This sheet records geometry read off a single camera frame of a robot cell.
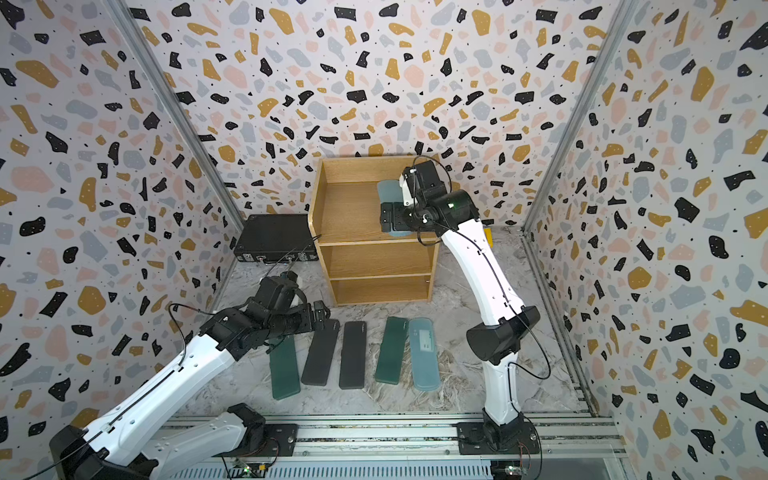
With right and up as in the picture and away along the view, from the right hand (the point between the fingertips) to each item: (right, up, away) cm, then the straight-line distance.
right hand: (394, 219), depth 75 cm
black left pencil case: (-22, -38, +12) cm, 46 cm away
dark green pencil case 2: (-1, -38, +16) cm, 41 cm away
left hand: (-19, -24, +1) cm, 31 cm away
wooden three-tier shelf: (-9, -12, +12) cm, 19 cm away
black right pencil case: (-12, -41, +9) cm, 44 cm away
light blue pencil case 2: (-2, +10, +12) cm, 16 cm away
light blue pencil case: (+8, -38, +13) cm, 41 cm away
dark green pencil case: (-31, -42, +10) cm, 53 cm away
